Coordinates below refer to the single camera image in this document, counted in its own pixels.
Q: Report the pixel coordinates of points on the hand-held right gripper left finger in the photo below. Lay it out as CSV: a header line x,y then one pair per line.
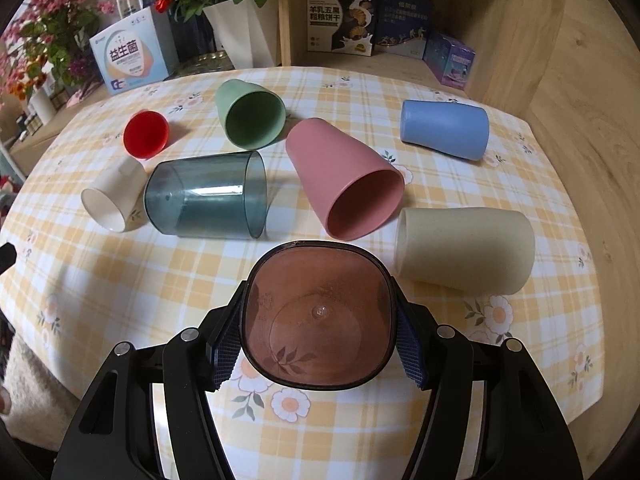
x,y
223,350

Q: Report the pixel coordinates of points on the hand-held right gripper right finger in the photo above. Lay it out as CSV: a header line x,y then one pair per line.
x,y
411,350

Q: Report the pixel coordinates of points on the brown transparent cup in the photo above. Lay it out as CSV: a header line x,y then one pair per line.
x,y
320,320

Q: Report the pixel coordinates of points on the beige cup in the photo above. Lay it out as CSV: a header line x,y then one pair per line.
x,y
465,247

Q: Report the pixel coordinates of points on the dark teal transparent cup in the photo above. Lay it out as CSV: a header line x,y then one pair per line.
x,y
205,195

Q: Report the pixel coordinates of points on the pink cup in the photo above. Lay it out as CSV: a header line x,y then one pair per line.
x,y
345,180

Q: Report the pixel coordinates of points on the white cup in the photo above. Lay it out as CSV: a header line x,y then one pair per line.
x,y
112,197

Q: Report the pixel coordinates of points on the blue cup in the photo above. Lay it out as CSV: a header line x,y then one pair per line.
x,y
445,127

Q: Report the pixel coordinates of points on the red cup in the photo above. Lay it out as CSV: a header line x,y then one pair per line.
x,y
145,135

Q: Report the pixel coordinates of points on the green cup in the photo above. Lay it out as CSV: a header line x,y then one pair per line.
x,y
250,112

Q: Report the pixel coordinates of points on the yellow plaid floral tablecloth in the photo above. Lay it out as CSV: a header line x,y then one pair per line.
x,y
150,280

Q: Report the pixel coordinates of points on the purple box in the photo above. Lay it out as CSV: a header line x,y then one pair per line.
x,y
452,62

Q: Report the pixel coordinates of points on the white and blue box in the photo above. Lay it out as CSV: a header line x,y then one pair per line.
x,y
135,55

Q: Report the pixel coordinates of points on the white flower pot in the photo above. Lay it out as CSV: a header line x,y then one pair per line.
x,y
245,35

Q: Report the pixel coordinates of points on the dark blue box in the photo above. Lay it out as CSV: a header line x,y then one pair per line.
x,y
402,22

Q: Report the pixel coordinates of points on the black and white snack box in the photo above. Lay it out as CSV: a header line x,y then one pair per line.
x,y
342,17

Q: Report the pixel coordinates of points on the pink flower bush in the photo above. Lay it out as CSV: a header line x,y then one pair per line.
x,y
45,35

